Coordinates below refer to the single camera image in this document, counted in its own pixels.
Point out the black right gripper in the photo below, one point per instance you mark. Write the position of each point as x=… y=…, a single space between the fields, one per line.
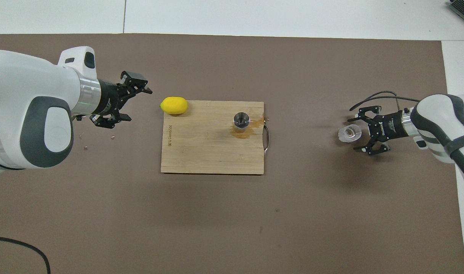
x=386 y=127

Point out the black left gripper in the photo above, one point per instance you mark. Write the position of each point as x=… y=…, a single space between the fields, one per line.
x=110 y=99

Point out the small clear glass cup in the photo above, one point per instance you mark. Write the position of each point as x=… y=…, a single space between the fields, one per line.
x=348 y=134

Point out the steel double jigger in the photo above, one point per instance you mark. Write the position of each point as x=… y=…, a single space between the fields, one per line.
x=241 y=120

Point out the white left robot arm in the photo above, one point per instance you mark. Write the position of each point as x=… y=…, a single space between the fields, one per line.
x=26 y=83

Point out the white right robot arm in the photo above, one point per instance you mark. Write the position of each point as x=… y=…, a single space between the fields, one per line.
x=441 y=121

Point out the yellow lemon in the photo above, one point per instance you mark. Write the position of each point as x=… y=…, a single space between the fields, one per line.
x=174 y=105

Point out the brown table mat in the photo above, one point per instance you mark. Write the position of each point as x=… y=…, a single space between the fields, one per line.
x=232 y=228

